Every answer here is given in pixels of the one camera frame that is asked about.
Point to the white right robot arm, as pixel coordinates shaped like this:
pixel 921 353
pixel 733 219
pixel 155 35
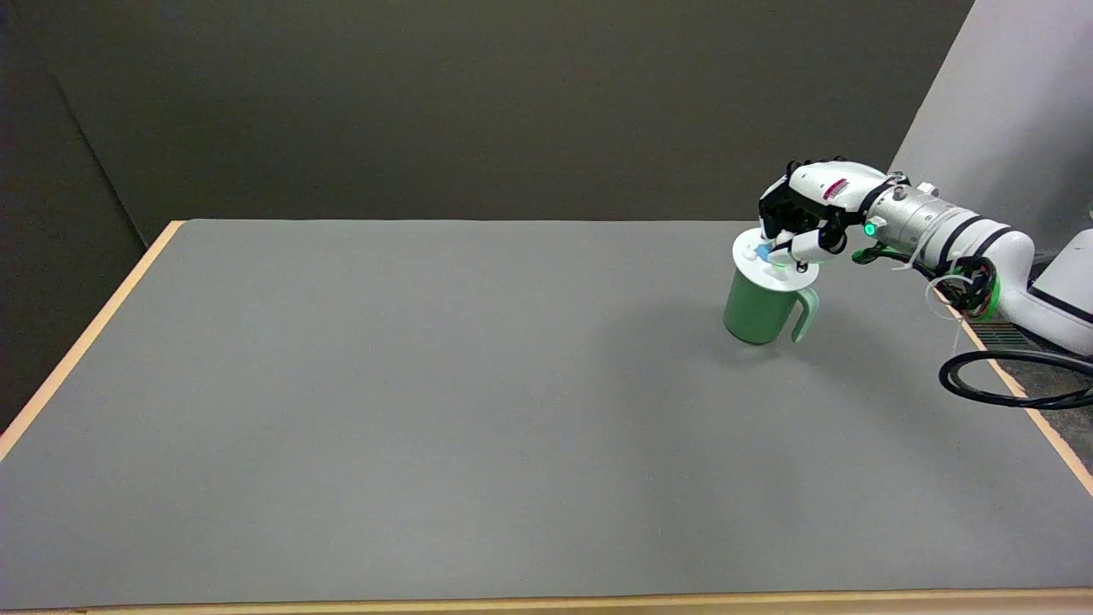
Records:
pixel 990 265

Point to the white round cup lid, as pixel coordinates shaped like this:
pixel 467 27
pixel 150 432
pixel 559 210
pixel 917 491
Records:
pixel 768 275

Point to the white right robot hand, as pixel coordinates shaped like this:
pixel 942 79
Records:
pixel 824 195

